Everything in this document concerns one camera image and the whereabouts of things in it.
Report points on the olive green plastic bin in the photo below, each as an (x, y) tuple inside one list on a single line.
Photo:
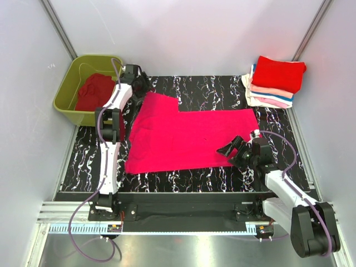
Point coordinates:
[(79, 71)]

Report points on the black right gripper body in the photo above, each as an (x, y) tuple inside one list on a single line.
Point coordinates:
[(246, 151)]

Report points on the dark red crumpled shirt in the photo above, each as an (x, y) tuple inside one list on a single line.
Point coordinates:
[(95, 92)]

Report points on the right corner aluminium post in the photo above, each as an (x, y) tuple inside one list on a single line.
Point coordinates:
[(315, 23)]

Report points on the left corner aluminium post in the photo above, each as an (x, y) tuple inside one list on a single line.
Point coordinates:
[(54, 18)]

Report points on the aluminium extrusion rail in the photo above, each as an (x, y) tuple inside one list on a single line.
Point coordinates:
[(61, 212)]

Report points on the white slotted cable duct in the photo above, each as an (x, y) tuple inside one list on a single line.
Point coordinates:
[(155, 229)]

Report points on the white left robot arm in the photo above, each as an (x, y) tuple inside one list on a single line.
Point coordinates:
[(111, 132)]

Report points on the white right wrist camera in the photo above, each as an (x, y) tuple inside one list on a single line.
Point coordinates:
[(255, 134)]

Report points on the left orange connector box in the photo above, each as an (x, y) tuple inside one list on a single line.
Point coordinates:
[(114, 228)]

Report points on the bright pink t-shirt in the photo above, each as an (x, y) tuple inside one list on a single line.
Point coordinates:
[(165, 139)]

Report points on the corner aluminium post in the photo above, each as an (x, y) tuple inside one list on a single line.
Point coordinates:
[(315, 23), (54, 18)]

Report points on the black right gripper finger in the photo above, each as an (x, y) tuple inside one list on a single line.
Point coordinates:
[(240, 160), (236, 144)]

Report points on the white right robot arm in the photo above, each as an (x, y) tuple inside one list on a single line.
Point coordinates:
[(311, 224)]

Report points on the red folded t-shirt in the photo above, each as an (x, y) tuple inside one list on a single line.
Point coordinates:
[(282, 75)]

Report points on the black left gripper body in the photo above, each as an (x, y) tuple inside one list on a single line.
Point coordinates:
[(143, 85)]

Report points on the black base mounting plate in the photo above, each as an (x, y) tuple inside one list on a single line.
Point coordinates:
[(214, 197)]

